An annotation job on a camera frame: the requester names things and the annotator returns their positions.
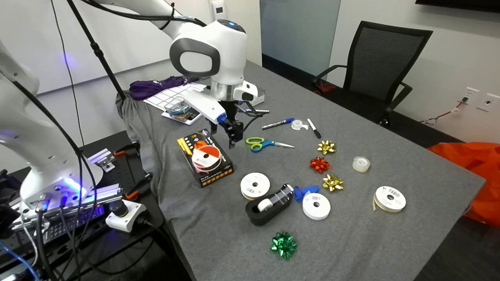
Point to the red gift bow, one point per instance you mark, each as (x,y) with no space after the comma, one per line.
(319,164)

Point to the blue gift bow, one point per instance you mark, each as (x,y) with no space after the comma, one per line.
(305,192)

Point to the blue capped silver marker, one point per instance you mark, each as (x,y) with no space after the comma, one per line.
(263,110)

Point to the black tape dispenser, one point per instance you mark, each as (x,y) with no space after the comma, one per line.
(263,211)

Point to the black office chair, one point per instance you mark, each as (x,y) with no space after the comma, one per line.
(385,63)

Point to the black tripod pole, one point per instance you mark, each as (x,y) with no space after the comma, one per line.
(99,52)

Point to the gold gift bow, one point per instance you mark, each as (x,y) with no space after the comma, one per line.
(333,183)
(327,147)

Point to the aluminium rail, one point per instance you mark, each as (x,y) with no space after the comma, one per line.
(79,200)
(102,158)

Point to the black glove box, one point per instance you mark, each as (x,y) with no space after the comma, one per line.
(212,180)

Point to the green and blue scissors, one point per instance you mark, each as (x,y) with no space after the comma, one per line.
(257,144)

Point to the frosted tape roll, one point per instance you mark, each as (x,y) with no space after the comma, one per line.
(362,164)

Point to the blue pen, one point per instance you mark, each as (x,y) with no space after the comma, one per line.
(279,124)

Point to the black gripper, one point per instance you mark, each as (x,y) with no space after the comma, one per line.
(229,110)

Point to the orange bag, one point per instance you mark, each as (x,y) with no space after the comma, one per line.
(474,166)

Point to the white marker pen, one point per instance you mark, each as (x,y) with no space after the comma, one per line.
(315,128)

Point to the green gift bow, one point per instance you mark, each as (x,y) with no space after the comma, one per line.
(283,245)

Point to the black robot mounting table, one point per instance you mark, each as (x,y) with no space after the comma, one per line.
(130,250)

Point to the orange and black clamp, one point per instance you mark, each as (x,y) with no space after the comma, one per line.
(126,150)
(138,188)

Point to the clear glass bowl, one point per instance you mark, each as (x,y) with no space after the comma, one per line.
(176,108)

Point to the small white flat box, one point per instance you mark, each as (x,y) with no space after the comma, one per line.
(182,119)

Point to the white grid paper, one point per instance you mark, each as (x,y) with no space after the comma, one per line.
(162,99)

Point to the white emergency stop box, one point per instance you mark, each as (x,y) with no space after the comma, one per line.
(126,216)

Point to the white whiteboard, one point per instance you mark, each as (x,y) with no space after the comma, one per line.
(130,49)

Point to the white spool with gold ribbon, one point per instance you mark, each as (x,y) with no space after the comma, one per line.
(390,199)

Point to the white wall outlet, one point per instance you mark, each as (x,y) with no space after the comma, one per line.
(482,99)

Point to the small clear tape roll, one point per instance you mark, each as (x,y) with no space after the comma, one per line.
(299,125)

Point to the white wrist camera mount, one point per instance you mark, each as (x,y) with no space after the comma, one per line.
(205,107)

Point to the black wall screen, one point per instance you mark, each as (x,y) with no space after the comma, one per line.
(458,4)

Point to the purple cloth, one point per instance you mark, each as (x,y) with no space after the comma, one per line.
(151,88)

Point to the grey table cloth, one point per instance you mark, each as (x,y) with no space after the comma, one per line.
(338,235)

